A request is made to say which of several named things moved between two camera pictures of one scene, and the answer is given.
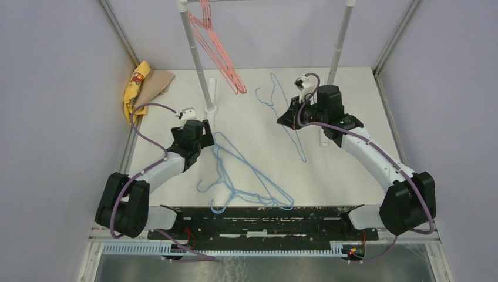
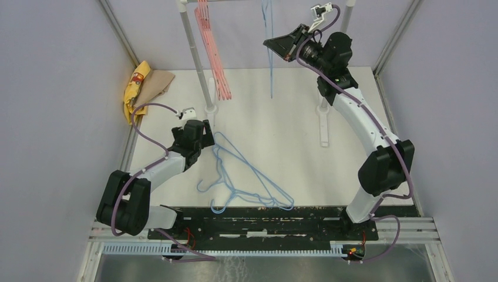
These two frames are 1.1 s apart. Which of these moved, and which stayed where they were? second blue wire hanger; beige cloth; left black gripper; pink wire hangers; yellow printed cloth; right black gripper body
Moved: right black gripper body; pink wire hangers
Stayed: second blue wire hanger; yellow printed cloth; beige cloth; left black gripper
